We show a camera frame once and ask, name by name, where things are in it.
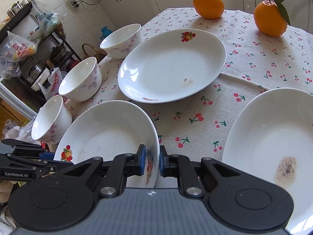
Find white power strip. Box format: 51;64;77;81
67;0;79;10

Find orange with leaf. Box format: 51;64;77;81
254;0;291;37

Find orange without leaf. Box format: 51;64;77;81
192;0;224;20

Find left gloved hand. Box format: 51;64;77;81
0;180;26;203

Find white bowl pink flowers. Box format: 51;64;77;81
100;23;143;60

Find white plate with fruit print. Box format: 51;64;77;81
54;100;160;188

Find black metal shelf rack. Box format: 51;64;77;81
1;1;82;101

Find wicker basket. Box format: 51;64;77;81
82;43;99;59

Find blue thermos jug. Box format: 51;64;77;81
100;27;112;40

